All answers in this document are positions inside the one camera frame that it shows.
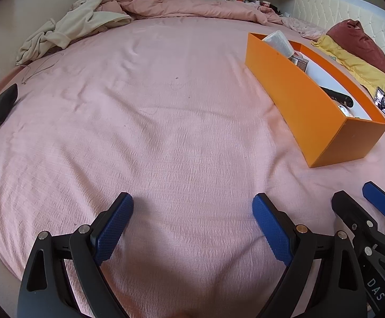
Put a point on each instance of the black cylindrical tube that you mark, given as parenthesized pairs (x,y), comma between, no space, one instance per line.
(340,97)

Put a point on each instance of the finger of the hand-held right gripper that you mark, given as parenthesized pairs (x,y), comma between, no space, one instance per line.
(378,197)
(351,210)

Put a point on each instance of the yellow pillow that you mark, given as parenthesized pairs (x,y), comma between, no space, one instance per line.
(345,56)

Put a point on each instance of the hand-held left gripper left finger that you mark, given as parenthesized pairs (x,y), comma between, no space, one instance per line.
(113,232)

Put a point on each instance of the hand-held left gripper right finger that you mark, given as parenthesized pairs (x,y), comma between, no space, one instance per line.
(272,228)

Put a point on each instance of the clear tape roll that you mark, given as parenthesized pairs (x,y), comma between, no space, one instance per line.
(278,41)

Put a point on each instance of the dark red pillow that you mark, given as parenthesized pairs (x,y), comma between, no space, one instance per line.
(358,43)

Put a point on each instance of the pink duvet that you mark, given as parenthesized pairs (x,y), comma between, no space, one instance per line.
(179,6)

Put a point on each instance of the cream garment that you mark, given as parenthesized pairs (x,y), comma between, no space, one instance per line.
(76,23)

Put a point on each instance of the orange cardboard box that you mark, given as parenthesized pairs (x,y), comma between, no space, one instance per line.
(295,99)

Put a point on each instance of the pink bed sheet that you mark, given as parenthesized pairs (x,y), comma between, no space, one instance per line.
(146,122)

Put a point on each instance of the cream tufted headboard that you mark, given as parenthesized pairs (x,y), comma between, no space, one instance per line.
(328,10)

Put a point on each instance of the pink floral pillow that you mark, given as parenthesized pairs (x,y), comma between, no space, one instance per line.
(303,28)

